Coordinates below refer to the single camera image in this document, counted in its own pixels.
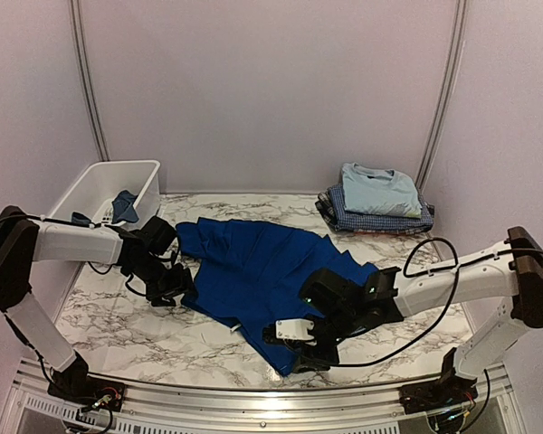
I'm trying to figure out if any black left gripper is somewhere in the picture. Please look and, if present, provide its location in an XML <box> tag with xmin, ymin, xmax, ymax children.
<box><xmin>129</xmin><ymin>256</ymin><xmax>198</xmax><ymax>307</ymax></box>

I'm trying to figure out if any dark blue garment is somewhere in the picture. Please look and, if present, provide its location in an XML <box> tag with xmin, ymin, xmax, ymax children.
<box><xmin>176</xmin><ymin>218</ymin><xmax>380</xmax><ymax>376</ymax></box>

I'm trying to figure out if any light blue garment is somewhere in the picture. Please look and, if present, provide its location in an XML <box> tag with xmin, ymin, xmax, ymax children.
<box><xmin>341</xmin><ymin>163</ymin><xmax>422</xmax><ymax>219</ymax></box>

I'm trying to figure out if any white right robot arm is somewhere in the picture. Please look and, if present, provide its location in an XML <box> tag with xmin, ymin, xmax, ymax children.
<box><xmin>275</xmin><ymin>227</ymin><xmax>543</xmax><ymax>405</ymax></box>

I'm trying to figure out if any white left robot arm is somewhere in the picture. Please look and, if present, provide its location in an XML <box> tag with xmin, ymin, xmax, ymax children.
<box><xmin>0</xmin><ymin>205</ymin><xmax>195</xmax><ymax>402</ymax></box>

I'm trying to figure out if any white plastic laundry bin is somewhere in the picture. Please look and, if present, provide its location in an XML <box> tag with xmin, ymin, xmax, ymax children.
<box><xmin>49</xmin><ymin>160</ymin><xmax>160</xmax><ymax>230</ymax></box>

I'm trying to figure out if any grey blue garment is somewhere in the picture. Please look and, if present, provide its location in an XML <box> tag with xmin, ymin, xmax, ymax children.
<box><xmin>71</xmin><ymin>190</ymin><xmax>139</xmax><ymax>226</ymax></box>

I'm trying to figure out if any black white plaid garment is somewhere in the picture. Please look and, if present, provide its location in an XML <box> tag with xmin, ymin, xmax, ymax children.
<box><xmin>315</xmin><ymin>192</ymin><xmax>435</xmax><ymax>237</ymax></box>

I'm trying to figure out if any left wall aluminium post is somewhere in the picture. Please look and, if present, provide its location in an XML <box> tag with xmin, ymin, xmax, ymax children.
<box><xmin>69</xmin><ymin>0</ymin><xmax>110</xmax><ymax>162</ymax></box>

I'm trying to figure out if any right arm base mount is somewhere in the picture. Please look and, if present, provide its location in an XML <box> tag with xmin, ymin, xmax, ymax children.
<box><xmin>399</xmin><ymin>348</ymin><xmax>478</xmax><ymax>414</ymax></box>

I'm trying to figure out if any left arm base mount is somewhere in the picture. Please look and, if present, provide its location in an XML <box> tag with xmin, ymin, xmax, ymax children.
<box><xmin>48</xmin><ymin>353</ymin><xmax>126</xmax><ymax>412</ymax></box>

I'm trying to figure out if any aluminium front frame rail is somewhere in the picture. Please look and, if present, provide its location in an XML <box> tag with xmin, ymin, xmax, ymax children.
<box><xmin>0</xmin><ymin>356</ymin><xmax>530</xmax><ymax>434</ymax></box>

